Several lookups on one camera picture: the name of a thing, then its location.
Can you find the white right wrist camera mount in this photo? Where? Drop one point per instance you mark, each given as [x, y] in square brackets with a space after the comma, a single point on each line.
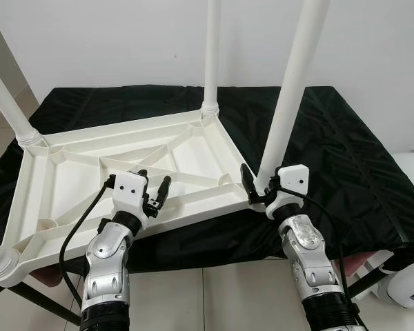
[293, 179]

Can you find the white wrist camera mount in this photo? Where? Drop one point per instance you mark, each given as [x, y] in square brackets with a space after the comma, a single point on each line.
[130, 189]
[293, 179]

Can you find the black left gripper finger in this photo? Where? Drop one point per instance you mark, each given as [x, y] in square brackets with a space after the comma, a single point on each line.
[141, 173]
[163, 191]

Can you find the black tablecloth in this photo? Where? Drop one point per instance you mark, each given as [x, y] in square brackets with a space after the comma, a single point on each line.
[345, 152]

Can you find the white rounded plastic appliance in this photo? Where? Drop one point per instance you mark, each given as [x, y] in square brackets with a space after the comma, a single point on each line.
[407, 227]

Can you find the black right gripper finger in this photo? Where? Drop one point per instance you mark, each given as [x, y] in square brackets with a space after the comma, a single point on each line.
[273, 183]
[248, 181]

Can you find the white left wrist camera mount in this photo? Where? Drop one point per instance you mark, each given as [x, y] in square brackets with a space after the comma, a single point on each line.
[130, 189]

